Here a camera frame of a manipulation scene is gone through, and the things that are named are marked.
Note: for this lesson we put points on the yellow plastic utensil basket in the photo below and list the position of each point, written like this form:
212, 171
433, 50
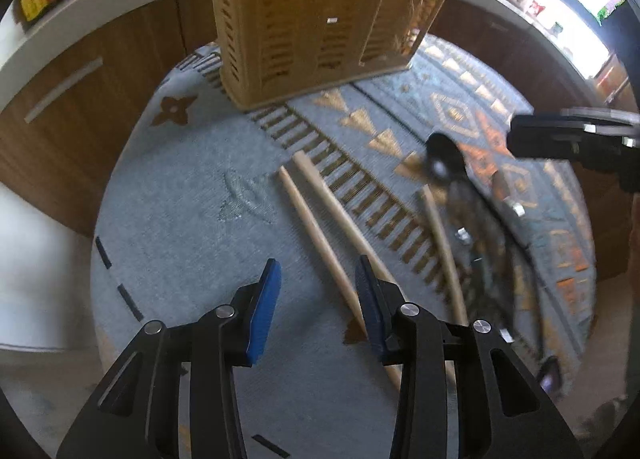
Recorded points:
310, 14

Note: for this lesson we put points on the blue patterned table cloth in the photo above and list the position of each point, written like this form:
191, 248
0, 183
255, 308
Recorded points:
200, 239

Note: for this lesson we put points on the red packet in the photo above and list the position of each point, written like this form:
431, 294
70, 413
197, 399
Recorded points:
537, 9

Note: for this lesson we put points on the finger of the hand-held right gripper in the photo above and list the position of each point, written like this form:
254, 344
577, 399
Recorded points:
550, 136

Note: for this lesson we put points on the white kitchen countertop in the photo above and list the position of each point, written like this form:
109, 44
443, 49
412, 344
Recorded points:
100, 9

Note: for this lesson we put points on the wooden kitchen cabinet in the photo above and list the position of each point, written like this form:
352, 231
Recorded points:
75, 149

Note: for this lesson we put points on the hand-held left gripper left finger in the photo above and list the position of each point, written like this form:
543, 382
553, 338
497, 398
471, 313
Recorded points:
262, 309

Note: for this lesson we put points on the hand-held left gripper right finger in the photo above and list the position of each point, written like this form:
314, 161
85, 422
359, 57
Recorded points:
370, 304

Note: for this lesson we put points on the small jar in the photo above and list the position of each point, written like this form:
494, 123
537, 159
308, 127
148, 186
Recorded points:
557, 28

